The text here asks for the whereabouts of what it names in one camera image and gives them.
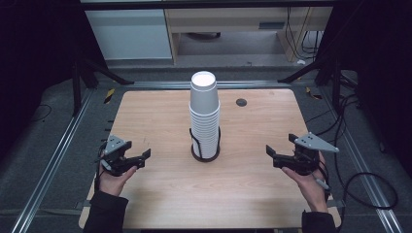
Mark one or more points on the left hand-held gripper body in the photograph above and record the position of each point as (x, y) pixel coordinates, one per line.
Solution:
(113, 155)

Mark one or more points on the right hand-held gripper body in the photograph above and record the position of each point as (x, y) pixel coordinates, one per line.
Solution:
(304, 160)

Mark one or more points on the stack of white cups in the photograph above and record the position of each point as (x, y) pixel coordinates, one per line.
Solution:
(204, 132)

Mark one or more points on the person's left hand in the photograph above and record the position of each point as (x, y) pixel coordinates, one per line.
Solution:
(111, 184)

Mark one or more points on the person's right hand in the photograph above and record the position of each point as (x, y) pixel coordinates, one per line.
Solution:
(311, 189)

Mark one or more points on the yellow black tape strip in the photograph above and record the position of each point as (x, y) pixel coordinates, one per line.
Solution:
(109, 95)
(312, 93)

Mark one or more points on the black round table grommet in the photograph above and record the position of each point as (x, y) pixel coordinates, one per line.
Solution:
(241, 102)

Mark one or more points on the black metal stand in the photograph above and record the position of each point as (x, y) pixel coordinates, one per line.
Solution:
(76, 90)
(336, 84)

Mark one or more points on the white cabinet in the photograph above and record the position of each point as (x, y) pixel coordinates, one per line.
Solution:
(129, 34)

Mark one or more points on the light wooden desk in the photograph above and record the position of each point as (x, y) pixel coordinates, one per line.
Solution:
(226, 20)

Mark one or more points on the grey table bracket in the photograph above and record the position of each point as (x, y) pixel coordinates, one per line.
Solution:
(81, 205)
(338, 203)

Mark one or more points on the long metal floor rail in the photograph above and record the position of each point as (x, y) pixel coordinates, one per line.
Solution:
(366, 181)
(48, 168)

